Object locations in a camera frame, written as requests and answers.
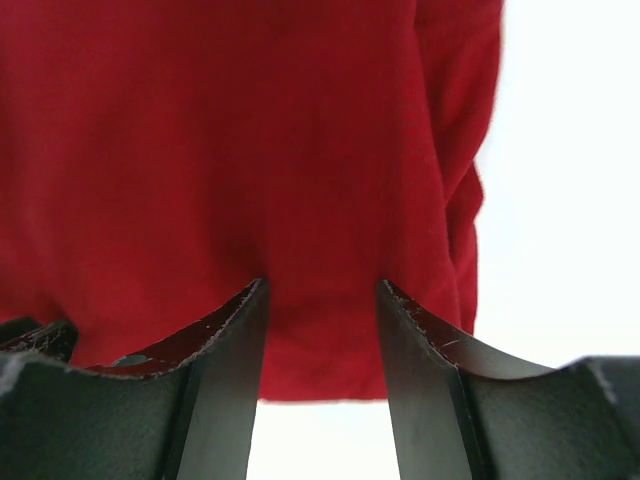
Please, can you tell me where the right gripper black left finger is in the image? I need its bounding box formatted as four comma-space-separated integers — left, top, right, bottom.
1, 279, 270, 479

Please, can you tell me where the red t shirt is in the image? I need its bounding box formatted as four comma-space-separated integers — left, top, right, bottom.
1, 1, 503, 401

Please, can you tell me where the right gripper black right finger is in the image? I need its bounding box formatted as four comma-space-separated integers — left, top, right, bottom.
376, 281, 639, 480

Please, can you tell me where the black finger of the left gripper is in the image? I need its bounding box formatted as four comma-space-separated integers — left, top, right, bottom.
1, 317, 79, 361

